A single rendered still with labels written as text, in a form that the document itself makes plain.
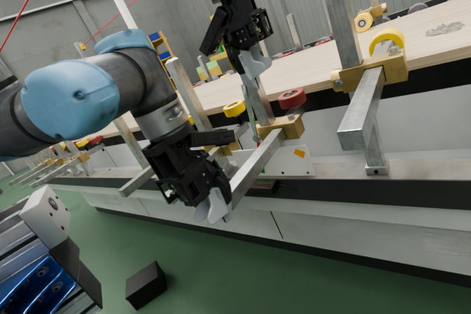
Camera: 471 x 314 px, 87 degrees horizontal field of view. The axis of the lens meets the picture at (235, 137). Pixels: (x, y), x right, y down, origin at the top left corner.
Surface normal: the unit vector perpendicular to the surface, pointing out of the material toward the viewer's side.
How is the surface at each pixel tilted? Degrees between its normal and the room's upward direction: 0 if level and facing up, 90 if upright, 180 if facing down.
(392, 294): 0
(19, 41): 90
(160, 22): 90
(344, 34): 90
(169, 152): 90
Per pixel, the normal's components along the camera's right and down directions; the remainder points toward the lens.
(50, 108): -0.17, 0.43
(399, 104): -0.51, 0.51
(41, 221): 0.50, 0.11
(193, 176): 0.77, -0.10
